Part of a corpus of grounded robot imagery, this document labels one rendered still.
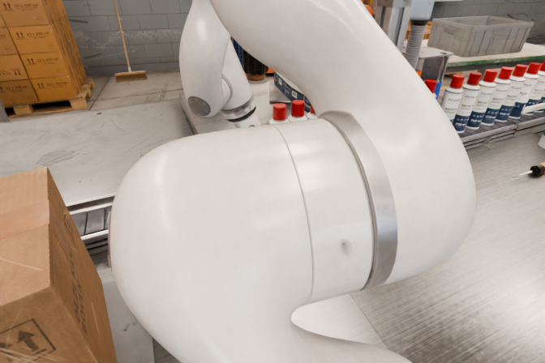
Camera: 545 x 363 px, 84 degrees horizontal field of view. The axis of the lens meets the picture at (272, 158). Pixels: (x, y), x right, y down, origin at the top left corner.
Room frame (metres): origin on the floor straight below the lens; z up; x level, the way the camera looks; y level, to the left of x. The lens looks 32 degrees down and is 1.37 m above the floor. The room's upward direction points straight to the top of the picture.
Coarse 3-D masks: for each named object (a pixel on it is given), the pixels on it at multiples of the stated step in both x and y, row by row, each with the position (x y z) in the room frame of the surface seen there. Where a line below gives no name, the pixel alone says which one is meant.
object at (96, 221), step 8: (480, 128) 0.98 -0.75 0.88; (488, 128) 0.98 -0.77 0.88; (496, 128) 0.98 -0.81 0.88; (464, 136) 0.92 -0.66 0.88; (104, 208) 0.55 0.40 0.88; (72, 216) 0.52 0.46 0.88; (80, 216) 0.52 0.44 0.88; (88, 216) 0.52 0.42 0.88; (96, 216) 0.52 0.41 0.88; (104, 216) 0.52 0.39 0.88; (80, 224) 0.50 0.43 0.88; (88, 224) 0.50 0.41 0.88; (96, 224) 0.50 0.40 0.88; (104, 224) 0.50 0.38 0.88; (80, 232) 0.47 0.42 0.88; (88, 232) 0.47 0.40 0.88; (96, 232) 0.48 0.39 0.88
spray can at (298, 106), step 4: (296, 100) 0.72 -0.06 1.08; (300, 100) 0.72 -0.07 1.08; (292, 104) 0.71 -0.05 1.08; (296, 104) 0.70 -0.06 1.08; (300, 104) 0.70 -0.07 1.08; (304, 104) 0.71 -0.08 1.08; (292, 108) 0.71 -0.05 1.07; (296, 108) 0.70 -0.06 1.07; (300, 108) 0.70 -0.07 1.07; (292, 112) 0.71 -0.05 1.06; (296, 112) 0.70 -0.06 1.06; (300, 112) 0.70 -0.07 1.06; (292, 116) 0.71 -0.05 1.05; (296, 116) 0.70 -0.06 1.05; (300, 116) 0.70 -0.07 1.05; (304, 116) 0.71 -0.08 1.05; (292, 120) 0.70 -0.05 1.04; (296, 120) 0.69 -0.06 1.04; (300, 120) 0.70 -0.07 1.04
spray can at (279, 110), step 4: (276, 104) 0.70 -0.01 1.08; (280, 104) 0.70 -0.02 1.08; (284, 104) 0.70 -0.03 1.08; (272, 108) 0.69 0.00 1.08; (276, 108) 0.68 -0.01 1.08; (280, 108) 0.68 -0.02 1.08; (284, 108) 0.68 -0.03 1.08; (272, 112) 0.69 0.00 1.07; (276, 112) 0.68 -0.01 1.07; (280, 112) 0.68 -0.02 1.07; (284, 112) 0.68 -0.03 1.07; (272, 116) 0.69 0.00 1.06; (276, 116) 0.68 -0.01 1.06; (280, 116) 0.68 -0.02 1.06; (284, 116) 0.68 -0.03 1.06; (272, 120) 0.69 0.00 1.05; (276, 120) 0.68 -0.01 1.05; (280, 120) 0.68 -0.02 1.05; (284, 120) 0.68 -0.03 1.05; (288, 120) 0.70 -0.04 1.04
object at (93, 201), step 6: (114, 192) 0.51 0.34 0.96; (90, 198) 0.49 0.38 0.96; (96, 198) 0.49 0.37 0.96; (102, 198) 0.49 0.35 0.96; (108, 198) 0.49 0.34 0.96; (66, 204) 0.47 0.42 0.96; (72, 204) 0.47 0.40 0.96; (78, 204) 0.47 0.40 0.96; (84, 204) 0.48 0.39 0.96; (90, 204) 0.48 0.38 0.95; (96, 204) 0.48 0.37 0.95; (72, 210) 0.47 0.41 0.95
